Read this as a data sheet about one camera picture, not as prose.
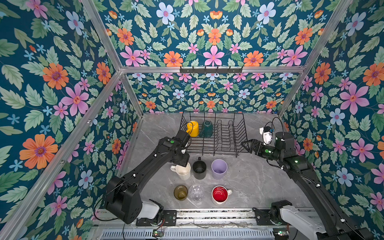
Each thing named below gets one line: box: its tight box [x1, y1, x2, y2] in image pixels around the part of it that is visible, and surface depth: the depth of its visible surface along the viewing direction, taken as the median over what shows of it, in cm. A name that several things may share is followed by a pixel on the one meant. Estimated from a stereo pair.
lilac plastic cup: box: [211, 158, 228, 180], surface depth 82 cm
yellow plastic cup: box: [186, 120, 200, 138], surface depth 100 cm
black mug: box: [192, 156, 207, 180], surface depth 86 cm
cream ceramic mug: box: [170, 162, 191, 180], surface depth 84 cm
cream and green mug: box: [199, 119, 214, 138], surface depth 101 cm
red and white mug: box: [211, 185, 233, 205], surface depth 76 cm
